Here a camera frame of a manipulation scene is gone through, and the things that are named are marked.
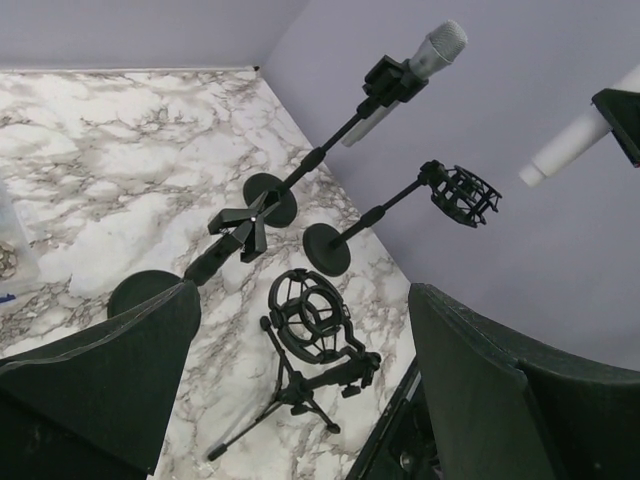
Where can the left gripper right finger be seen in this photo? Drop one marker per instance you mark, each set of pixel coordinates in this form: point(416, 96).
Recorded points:
point(506, 406)

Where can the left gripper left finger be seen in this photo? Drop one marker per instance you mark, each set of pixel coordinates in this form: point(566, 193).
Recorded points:
point(96, 404)

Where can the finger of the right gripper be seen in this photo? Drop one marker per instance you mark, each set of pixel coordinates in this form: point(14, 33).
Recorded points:
point(620, 109)

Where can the white microphone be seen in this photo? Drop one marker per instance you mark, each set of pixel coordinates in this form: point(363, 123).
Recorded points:
point(578, 137)

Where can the black tripod shock-mount stand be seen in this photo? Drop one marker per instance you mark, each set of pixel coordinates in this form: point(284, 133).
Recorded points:
point(310, 327)

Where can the black round-base mic stand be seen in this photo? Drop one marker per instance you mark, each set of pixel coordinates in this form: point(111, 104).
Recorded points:
point(238, 230)

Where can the silver grey microphone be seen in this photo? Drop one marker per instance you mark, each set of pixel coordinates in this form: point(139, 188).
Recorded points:
point(390, 83)

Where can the silver mic clip stand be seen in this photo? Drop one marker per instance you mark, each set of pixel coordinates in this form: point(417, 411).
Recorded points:
point(280, 206)

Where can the clear plastic screw box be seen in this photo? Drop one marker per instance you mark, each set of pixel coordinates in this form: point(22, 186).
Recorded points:
point(19, 267)

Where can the black mounting rail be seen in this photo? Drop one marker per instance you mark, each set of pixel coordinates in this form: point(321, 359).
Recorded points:
point(402, 443)

